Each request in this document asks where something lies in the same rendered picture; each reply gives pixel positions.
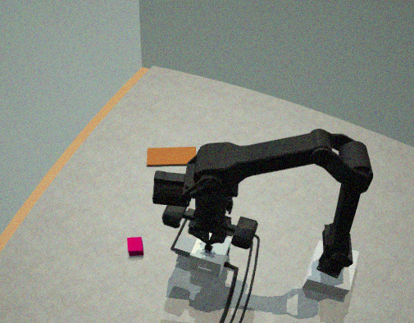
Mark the orange flat rectangular block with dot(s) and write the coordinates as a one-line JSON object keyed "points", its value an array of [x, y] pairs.
{"points": [[176, 156]]}

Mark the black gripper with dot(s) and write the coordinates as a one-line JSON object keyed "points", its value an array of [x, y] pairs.
{"points": [[200, 225]]}

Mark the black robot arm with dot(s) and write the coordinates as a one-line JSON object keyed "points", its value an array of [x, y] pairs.
{"points": [[214, 174]]}

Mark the small pink cube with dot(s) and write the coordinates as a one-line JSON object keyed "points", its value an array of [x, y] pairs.
{"points": [[135, 246]]}

